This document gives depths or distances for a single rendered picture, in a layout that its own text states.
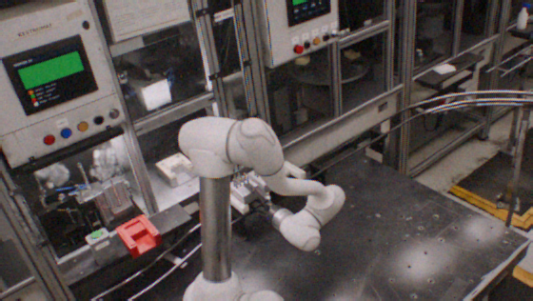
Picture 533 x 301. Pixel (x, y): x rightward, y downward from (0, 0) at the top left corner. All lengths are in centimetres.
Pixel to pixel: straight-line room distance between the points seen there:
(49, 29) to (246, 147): 74
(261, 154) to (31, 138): 81
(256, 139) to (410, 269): 98
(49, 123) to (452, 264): 162
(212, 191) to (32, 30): 75
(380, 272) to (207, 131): 97
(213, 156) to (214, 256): 35
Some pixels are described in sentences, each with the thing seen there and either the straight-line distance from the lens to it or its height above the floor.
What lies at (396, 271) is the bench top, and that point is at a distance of 198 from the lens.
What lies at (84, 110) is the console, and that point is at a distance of 173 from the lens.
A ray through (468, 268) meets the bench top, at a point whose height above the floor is 68.
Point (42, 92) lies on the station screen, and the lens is 165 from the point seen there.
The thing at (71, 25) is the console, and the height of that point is 176.
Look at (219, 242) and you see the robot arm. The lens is 152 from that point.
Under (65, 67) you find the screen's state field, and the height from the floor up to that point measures 165.
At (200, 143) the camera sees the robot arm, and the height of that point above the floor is 145.
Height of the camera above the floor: 215
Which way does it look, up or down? 33 degrees down
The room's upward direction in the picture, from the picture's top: 8 degrees counter-clockwise
